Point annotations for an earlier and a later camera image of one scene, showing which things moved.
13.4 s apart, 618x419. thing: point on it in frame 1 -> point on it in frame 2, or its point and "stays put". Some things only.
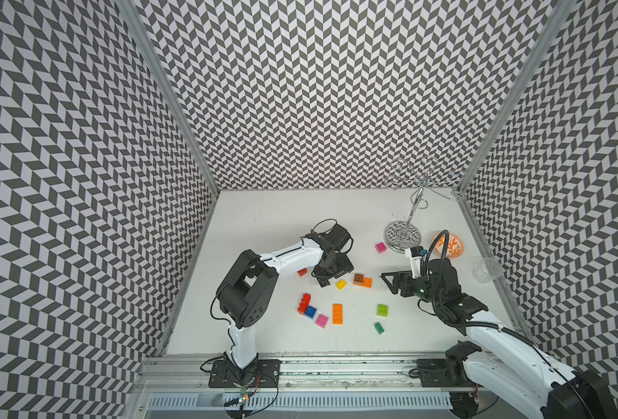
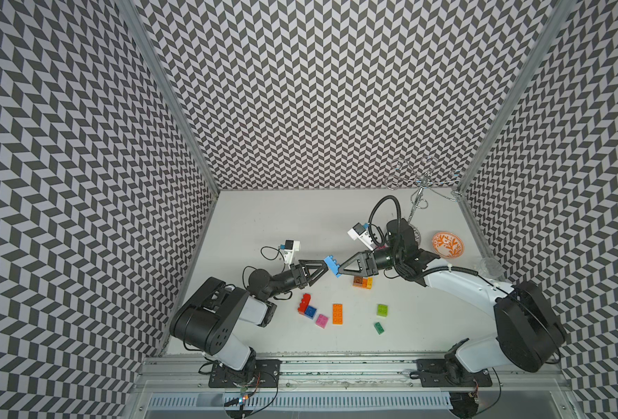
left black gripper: x=345 y=265 -> x=300 y=275
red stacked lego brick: x=304 y=304 stays put
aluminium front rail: x=154 y=373 stays put
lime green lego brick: x=381 y=310 stays put
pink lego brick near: x=321 y=321 stays put
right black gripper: x=396 y=282 -> x=365 y=262
